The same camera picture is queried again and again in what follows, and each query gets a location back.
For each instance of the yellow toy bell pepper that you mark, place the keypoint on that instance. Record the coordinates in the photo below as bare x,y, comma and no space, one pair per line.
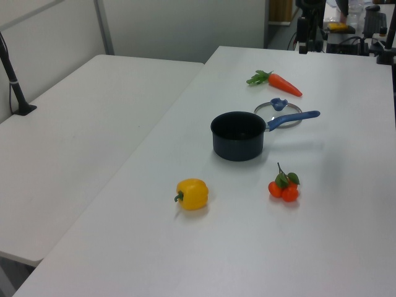
193,195

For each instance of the clear plastic bottle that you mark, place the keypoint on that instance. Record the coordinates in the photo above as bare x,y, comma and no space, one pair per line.
355,14

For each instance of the orange toy carrot green leaves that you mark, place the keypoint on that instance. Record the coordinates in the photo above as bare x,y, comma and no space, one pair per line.
283,84

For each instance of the yellow box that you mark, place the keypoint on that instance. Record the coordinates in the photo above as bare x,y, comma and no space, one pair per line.
337,27

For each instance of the wooden cabinet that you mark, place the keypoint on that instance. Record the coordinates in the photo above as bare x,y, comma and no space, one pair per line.
280,10

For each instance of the black equipment box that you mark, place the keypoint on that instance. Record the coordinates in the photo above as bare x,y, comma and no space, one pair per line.
343,49

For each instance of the orange toy tomato cluster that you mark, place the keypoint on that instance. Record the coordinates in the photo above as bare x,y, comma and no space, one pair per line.
289,194

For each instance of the black camera pole with base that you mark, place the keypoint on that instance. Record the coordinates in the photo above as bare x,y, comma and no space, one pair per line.
18,92

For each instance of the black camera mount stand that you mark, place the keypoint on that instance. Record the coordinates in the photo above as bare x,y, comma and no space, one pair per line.
302,31

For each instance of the white side table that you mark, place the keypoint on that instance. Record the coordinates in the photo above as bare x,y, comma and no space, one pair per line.
77,139

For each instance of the black clamp stand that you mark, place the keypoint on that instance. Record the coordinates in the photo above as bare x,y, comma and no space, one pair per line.
385,55

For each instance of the glass lid blue knob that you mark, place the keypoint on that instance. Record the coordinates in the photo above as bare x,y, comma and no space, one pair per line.
279,104

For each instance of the gray partition frame post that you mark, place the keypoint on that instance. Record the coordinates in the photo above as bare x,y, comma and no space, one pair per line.
104,28

